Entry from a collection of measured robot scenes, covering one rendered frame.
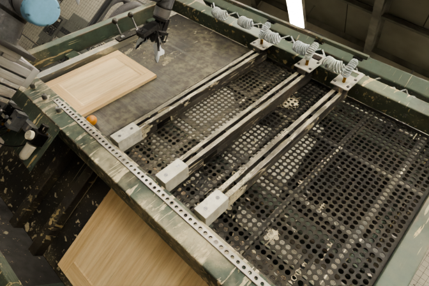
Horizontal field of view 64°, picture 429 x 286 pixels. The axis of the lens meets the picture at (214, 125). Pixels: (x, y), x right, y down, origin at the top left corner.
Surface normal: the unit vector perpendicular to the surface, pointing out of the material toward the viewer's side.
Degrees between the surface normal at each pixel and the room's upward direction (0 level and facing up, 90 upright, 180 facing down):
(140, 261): 90
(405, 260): 55
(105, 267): 90
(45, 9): 98
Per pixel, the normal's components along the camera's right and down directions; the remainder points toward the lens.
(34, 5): 0.61, 0.55
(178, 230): 0.01, -0.72
